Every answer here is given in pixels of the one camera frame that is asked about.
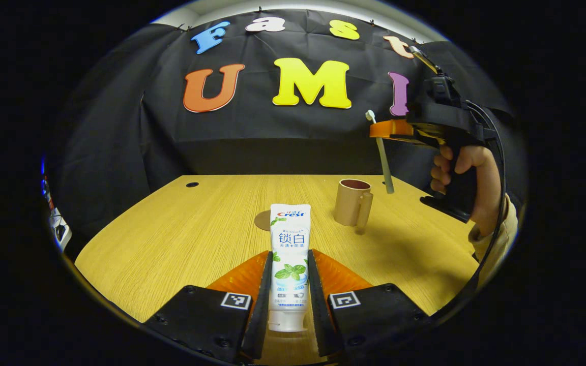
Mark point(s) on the round brown coaster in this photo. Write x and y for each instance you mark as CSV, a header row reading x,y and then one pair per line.
x,y
263,221

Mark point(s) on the black backdrop cloth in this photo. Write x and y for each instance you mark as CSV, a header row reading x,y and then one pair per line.
x,y
272,132

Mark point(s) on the white toothbrush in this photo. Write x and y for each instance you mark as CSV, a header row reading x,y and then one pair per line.
x,y
385,168

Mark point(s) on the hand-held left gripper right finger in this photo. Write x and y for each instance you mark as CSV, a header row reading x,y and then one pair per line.
x,y
318,315

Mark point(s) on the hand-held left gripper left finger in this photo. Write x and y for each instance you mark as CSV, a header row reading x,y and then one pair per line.
x,y
261,315

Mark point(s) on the white power strip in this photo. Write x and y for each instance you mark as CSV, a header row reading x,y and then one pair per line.
x,y
60,231

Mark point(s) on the white toothpaste tube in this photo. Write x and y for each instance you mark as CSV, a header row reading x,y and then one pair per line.
x,y
289,244

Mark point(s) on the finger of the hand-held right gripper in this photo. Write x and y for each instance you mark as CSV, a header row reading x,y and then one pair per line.
x,y
392,129

